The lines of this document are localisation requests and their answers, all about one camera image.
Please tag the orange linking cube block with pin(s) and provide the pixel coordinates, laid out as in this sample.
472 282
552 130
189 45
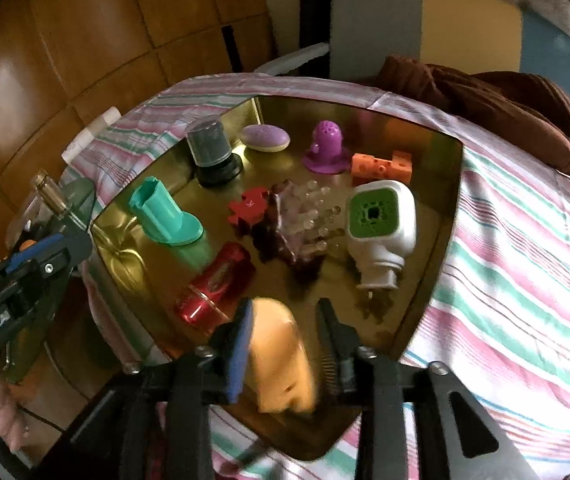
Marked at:
399 167

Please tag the white green plug-in device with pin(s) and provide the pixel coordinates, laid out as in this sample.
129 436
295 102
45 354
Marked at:
381 231

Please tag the brown studded massage brush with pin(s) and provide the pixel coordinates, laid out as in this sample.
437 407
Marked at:
304 220

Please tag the gold metal tray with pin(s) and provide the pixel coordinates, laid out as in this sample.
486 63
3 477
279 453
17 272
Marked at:
150 277

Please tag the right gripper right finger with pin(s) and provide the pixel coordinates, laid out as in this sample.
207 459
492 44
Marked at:
357 376

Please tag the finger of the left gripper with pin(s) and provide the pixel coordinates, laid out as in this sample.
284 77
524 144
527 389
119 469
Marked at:
53 254

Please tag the white plastic tube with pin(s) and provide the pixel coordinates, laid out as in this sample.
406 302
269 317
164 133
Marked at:
86 136

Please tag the purple octopus toy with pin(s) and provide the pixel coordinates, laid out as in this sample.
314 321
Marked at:
326 154

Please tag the purple oval soap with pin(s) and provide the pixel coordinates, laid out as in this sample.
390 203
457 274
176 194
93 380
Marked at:
265 138

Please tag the brown pillow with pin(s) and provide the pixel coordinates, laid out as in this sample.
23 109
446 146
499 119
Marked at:
527 110

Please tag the yellow orange toy car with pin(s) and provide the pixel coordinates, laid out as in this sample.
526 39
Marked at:
281 370

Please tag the red foam puzzle piece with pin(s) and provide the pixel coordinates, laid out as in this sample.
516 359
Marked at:
249 210

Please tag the striped bed cover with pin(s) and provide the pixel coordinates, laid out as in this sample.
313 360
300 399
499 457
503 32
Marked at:
500 313

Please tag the person left hand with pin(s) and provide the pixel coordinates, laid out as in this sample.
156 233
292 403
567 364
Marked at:
13 426

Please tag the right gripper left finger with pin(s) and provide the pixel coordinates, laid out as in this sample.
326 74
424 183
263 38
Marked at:
213 374

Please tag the red metallic cylinder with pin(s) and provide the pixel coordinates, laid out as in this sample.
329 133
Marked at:
210 299

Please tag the clear cup black base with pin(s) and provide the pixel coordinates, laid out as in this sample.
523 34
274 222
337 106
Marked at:
216 163

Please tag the teal plastic funnel stand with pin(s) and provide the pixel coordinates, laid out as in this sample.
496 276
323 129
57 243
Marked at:
161 218

